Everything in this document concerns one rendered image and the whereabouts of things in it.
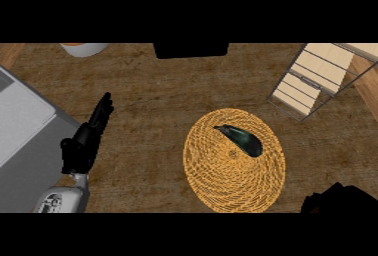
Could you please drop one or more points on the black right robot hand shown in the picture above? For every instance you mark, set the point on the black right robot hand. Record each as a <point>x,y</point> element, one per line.
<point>345,200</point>

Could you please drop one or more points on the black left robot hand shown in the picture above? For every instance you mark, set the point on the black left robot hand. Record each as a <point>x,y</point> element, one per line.
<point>88,140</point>

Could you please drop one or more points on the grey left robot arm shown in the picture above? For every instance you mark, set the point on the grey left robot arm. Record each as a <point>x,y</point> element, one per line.
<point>67,198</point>

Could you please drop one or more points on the round woven yellow placemat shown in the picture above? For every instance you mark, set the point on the round woven yellow placemat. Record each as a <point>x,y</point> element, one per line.
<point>234,160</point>

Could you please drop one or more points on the dark green sweet potato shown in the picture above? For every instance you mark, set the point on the dark green sweet potato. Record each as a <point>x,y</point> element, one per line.
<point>244,138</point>

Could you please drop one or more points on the grey flat appliance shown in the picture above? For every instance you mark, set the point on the grey flat appliance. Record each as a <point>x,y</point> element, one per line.
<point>27,143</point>

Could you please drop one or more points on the white round pot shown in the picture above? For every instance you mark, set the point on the white round pot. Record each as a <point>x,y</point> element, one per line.
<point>85,48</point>

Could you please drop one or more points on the black rectangular appliance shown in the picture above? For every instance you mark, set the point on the black rectangular appliance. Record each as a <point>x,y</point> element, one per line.
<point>191,50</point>

